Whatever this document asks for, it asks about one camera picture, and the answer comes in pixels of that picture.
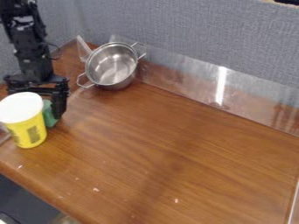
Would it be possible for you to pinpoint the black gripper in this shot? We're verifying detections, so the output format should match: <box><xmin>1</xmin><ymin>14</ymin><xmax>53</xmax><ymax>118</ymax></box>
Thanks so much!
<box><xmin>4</xmin><ymin>74</ymin><xmax>69</xmax><ymax>119</ymax></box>

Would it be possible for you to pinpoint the yellow play-doh can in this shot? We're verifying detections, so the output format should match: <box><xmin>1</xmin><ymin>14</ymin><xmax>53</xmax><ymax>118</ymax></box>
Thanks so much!
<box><xmin>0</xmin><ymin>92</ymin><xmax>46</xmax><ymax>149</ymax></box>

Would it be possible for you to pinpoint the green block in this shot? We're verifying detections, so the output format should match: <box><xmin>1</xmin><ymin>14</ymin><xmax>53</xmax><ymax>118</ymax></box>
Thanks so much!
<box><xmin>41</xmin><ymin>100</ymin><xmax>58</xmax><ymax>128</ymax></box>

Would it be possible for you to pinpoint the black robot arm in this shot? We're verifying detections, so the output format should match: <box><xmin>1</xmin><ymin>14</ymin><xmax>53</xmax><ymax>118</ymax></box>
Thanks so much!
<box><xmin>0</xmin><ymin>0</ymin><xmax>69</xmax><ymax>119</ymax></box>

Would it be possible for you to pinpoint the silver metal pot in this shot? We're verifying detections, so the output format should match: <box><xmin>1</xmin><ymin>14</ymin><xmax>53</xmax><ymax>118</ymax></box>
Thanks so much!
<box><xmin>76</xmin><ymin>42</ymin><xmax>145</xmax><ymax>90</ymax></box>

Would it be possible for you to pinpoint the clear acrylic barrier panel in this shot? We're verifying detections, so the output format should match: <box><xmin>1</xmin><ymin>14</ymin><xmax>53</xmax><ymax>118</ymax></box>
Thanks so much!
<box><xmin>0</xmin><ymin>34</ymin><xmax>299</xmax><ymax>145</ymax></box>

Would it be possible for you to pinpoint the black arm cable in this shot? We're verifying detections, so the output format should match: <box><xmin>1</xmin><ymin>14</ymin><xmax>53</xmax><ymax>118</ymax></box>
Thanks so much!
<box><xmin>44</xmin><ymin>43</ymin><xmax>62</xmax><ymax>60</ymax></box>

